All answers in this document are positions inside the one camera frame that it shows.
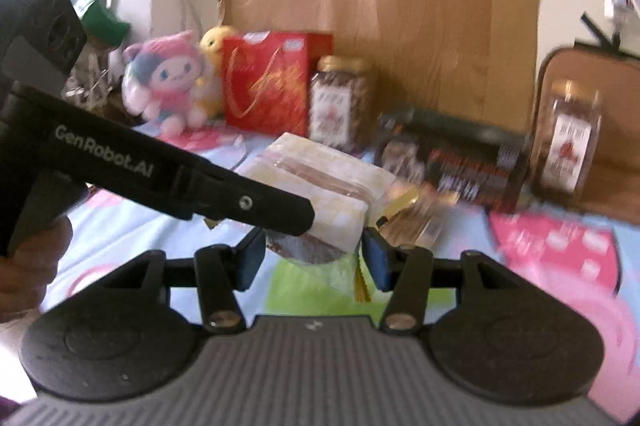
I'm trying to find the person's left hand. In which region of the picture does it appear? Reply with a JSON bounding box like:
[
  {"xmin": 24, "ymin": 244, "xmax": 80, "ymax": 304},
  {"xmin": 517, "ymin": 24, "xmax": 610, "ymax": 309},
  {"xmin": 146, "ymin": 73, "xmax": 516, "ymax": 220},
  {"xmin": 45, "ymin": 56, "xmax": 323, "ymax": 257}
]
[{"xmin": 0, "ymin": 217, "xmax": 73, "ymax": 323}]

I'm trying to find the red gift bag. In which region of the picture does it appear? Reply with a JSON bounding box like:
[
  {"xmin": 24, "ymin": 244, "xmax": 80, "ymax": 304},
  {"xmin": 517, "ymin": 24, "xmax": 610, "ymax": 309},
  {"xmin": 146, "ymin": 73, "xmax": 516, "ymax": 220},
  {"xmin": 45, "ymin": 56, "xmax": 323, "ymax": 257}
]
[{"xmin": 221, "ymin": 32, "xmax": 334, "ymax": 137}]

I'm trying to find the yellow plush toy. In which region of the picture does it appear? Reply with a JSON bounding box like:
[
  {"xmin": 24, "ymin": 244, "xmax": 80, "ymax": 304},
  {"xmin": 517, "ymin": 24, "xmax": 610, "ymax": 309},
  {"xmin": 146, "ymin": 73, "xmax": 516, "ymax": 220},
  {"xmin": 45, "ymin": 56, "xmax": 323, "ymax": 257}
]
[{"xmin": 195, "ymin": 25, "xmax": 238, "ymax": 118}]

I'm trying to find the nut jar, gold lid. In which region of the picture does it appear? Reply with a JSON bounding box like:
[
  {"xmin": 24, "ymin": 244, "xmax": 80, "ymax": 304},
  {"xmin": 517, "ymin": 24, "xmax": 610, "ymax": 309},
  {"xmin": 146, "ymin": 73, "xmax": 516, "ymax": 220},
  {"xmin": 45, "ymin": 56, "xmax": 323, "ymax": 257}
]
[
  {"xmin": 309, "ymin": 56, "xmax": 375, "ymax": 153},
  {"xmin": 533, "ymin": 79, "xmax": 602, "ymax": 206}
]

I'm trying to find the flat green packet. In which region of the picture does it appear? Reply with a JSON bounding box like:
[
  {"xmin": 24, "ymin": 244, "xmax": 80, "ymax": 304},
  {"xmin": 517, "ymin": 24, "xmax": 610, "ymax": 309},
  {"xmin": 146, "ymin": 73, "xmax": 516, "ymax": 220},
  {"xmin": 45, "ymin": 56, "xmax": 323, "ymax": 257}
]
[{"xmin": 263, "ymin": 249, "xmax": 457, "ymax": 324}]

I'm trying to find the black wool product box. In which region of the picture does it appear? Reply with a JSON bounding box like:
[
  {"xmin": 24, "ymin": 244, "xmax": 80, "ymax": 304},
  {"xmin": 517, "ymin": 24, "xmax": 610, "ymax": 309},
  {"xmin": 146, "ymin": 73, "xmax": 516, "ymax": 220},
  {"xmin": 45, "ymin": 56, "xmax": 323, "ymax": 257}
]
[{"xmin": 375, "ymin": 108, "xmax": 530, "ymax": 212}]

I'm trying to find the blue pink cartoon blanket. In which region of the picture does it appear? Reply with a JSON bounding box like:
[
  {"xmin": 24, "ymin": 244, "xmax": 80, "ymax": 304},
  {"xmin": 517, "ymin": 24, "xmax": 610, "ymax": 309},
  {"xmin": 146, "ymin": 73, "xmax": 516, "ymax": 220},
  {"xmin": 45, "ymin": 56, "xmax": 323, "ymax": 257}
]
[{"xmin": 39, "ymin": 125, "xmax": 640, "ymax": 424}]

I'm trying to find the pink plush doll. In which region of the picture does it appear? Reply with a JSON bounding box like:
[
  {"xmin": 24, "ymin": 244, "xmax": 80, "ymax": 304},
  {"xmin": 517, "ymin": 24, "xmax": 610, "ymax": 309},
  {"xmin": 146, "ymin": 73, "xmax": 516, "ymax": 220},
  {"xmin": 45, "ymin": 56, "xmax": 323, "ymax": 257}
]
[{"xmin": 122, "ymin": 30, "xmax": 207, "ymax": 137}]

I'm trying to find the clear wafer biscuit pack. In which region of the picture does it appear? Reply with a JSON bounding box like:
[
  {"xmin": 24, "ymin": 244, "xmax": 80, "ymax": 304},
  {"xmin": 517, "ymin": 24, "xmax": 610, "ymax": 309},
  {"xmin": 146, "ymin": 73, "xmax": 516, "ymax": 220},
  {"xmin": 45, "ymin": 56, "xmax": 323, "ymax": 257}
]
[{"xmin": 239, "ymin": 134, "xmax": 395, "ymax": 266}]

